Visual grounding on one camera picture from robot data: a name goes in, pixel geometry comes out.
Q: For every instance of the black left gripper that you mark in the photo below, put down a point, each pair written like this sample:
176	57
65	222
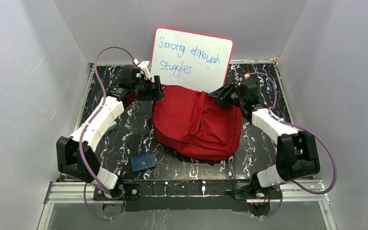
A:
154	89

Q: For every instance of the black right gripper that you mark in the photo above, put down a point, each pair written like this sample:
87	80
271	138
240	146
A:
221	91

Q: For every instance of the red student backpack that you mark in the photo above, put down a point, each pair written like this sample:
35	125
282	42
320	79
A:
191	123

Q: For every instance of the dark blue wallet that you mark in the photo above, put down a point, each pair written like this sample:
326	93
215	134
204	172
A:
143	162

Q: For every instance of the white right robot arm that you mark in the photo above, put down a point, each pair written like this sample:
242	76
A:
296	150

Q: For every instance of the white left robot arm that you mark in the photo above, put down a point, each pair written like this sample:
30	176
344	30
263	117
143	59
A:
76	153

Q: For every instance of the pink framed whiteboard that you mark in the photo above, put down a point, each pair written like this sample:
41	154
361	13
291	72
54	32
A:
191	60

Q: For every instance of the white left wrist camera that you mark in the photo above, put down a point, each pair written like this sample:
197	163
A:
145	66

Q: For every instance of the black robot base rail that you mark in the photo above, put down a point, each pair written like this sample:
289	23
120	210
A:
187	193

